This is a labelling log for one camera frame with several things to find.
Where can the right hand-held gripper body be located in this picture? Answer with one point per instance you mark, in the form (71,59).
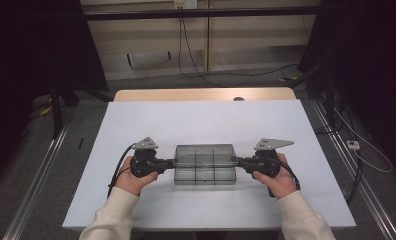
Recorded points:
(266,163)

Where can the black curtain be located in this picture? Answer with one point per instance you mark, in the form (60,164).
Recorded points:
(26,66)
(369,66)

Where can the white table mat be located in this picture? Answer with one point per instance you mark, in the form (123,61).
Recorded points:
(202,123)

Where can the black metal stand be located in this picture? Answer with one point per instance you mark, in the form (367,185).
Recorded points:
(329,100)
(56,110)

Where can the white wall socket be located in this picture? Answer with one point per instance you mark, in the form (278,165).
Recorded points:
(186,4)

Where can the person's left hand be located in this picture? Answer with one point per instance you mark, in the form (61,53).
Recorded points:
(132,183)

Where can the white power strip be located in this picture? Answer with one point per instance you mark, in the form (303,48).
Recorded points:
(353,145)

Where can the black horizontal bar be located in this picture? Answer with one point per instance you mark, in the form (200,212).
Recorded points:
(199,13)

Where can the wooden table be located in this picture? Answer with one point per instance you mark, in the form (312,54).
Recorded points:
(186,94)

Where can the small black floor object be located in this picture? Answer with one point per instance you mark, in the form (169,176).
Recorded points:
(81,143)

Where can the person's right hand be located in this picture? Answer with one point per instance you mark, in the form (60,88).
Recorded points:
(281,185)

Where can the clear grey compartment box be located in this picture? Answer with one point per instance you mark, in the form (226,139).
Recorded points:
(204,156)

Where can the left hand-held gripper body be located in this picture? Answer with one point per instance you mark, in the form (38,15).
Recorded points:
(146,165)

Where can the metal floor rail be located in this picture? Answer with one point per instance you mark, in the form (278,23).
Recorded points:
(362,190)
(36,186)

